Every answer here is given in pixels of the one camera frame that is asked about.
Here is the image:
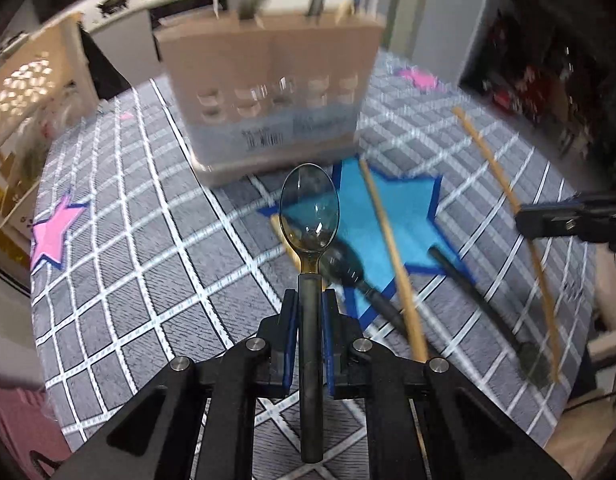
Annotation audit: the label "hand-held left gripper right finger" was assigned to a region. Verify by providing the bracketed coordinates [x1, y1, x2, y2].
[323, 288, 571, 480]

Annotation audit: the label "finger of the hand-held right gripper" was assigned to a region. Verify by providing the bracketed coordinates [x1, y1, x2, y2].
[522, 199, 586, 209]
[515, 207, 589, 237]

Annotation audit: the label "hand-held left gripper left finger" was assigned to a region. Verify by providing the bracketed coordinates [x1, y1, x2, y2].
[63, 289, 300, 480]

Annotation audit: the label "clear spoon with black handle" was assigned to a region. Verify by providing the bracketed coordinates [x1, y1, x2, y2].
[279, 163, 340, 463]
[319, 240, 414, 333]
[428, 246, 553, 387]

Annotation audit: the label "beige plastic utensil holder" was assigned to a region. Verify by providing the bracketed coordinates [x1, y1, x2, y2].
[153, 12, 386, 186]

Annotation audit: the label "red festive decorations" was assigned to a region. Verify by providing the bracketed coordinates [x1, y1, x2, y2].
[488, 10, 616, 151]

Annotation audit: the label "beige wooden chair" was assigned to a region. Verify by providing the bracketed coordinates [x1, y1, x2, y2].
[543, 252, 616, 461]

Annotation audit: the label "blue star sticker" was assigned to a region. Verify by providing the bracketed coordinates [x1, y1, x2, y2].
[258, 157, 476, 331]

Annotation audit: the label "grey checked tablecloth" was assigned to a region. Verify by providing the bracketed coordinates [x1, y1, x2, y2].
[30, 50, 596, 466]

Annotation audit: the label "pink star sticker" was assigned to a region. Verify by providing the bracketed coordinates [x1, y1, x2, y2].
[30, 192, 91, 273]
[398, 66, 439, 92]

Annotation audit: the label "pink plastic stool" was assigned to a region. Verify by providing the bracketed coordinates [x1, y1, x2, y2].
[0, 385, 64, 480]

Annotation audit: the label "beige flower-cutout storage trolley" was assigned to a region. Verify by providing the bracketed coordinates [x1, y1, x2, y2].
[0, 15, 96, 231]

